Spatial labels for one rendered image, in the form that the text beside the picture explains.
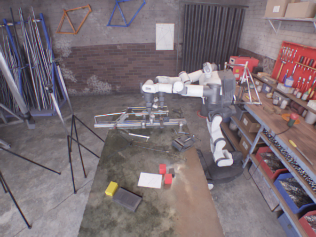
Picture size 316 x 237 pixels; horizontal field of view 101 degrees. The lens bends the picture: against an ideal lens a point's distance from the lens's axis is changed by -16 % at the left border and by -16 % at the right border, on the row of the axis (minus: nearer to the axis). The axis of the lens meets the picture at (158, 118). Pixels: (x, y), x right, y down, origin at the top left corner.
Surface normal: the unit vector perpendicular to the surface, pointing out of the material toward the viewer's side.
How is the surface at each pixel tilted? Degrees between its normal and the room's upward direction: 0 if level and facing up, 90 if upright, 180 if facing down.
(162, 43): 90
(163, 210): 0
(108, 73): 90
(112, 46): 90
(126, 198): 0
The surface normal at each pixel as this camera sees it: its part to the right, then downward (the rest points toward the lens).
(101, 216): 0.00, -0.83
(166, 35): 0.06, 0.55
